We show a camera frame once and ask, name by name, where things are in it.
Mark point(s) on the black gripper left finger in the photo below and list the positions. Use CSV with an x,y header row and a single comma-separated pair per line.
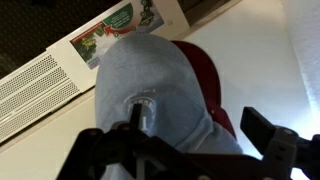
x,y
135,115

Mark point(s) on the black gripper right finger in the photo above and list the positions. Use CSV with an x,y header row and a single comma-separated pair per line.
x,y
276,144

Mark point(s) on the maroon cap on sill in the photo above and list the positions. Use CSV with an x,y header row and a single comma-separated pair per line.
x,y
209,82

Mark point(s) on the sticker label on heater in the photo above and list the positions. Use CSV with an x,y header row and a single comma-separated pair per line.
x,y
134,16

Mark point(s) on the white wall heater unit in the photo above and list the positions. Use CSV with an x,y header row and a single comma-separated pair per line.
x,y
59,74

